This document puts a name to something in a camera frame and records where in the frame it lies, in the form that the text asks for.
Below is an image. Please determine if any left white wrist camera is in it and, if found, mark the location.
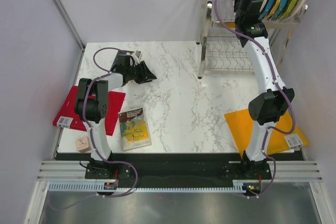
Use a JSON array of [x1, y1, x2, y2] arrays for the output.
[[130, 51, 142, 66]]

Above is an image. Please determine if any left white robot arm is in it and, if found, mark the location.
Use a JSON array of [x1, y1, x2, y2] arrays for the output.
[[74, 51, 156, 179]]

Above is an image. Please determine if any red folder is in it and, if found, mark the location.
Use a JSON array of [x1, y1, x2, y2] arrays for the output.
[[52, 86, 125, 136]]

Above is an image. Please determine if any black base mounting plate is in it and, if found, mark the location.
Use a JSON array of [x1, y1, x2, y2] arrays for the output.
[[85, 153, 272, 183]]

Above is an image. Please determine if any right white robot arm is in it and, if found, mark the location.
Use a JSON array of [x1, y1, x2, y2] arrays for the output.
[[235, 0, 295, 179]]

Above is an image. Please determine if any grey slotted cable duct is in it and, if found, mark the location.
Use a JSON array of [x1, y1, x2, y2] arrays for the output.
[[48, 181, 254, 193]]

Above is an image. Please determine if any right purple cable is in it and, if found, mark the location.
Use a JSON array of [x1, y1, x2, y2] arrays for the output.
[[214, 0, 297, 200]]

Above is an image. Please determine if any small pink box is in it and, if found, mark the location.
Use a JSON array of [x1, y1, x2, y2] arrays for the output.
[[75, 136, 91, 153]]

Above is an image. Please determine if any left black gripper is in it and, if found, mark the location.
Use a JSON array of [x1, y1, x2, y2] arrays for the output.
[[127, 61, 157, 85]]

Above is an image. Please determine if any yellow illustrated paperback book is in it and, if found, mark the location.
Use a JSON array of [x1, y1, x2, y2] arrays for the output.
[[119, 108, 152, 151]]

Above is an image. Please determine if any orange cutting board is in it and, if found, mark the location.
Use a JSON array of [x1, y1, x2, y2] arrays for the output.
[[224, 109, 308, 155]]

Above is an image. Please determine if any stainless steel dish rack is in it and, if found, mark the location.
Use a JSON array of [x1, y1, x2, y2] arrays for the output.
[[196, 0, 308, 79]]

